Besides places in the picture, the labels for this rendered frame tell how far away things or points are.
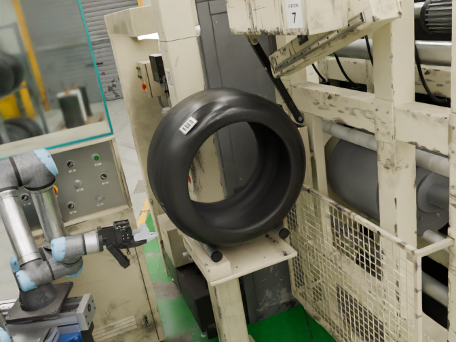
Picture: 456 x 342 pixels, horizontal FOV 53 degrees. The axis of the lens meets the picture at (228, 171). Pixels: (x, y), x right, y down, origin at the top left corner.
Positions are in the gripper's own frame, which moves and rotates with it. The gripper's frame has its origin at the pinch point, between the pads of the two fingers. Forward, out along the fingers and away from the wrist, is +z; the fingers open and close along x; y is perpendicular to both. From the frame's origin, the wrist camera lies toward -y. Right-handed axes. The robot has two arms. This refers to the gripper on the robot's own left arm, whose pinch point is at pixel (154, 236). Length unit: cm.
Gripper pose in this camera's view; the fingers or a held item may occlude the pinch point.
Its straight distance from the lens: 171.5
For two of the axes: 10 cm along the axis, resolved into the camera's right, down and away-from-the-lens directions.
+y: -0.3, -9.5, -3.1
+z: 9.3, -1.4, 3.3
